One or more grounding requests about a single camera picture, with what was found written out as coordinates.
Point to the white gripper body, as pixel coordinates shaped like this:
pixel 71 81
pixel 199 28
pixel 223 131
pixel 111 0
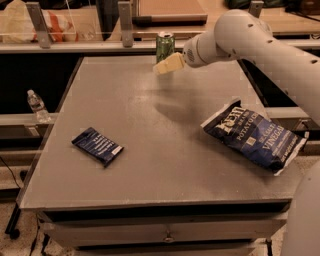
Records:
pixel 190 55

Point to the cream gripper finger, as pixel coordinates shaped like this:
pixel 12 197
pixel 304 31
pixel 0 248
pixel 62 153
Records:
pixel 172 63

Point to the green soda can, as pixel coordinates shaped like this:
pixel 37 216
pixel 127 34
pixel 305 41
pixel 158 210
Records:
pixel 165 45

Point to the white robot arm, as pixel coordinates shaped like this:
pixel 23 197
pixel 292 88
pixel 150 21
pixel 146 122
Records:
pixel 239 35

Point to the blue rxbar blueberry wrapper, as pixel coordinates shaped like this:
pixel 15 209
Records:
pixel 97 146

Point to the brown flat board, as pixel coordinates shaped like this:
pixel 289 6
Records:
pixel 154 12

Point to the blue kettle chips bag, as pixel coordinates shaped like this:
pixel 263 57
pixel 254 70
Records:
pixel 260 140

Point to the clear plastic water bottle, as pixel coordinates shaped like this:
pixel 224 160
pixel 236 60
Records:
pixel 38 107

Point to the grey table drawer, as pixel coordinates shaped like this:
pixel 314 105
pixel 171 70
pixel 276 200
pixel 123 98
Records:
pixel 165 229

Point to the grey metal bracket right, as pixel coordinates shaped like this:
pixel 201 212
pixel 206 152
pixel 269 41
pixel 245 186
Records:
pixel 255 8

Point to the grey metal bracket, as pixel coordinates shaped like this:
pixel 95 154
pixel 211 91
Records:
pixel 124 8
pixel 39 23
pixel 255 8

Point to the grey metal bracket middle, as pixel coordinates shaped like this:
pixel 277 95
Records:
pixel 124 8

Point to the grey metal bracket left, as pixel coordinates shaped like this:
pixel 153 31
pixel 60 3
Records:
pixel 39 23

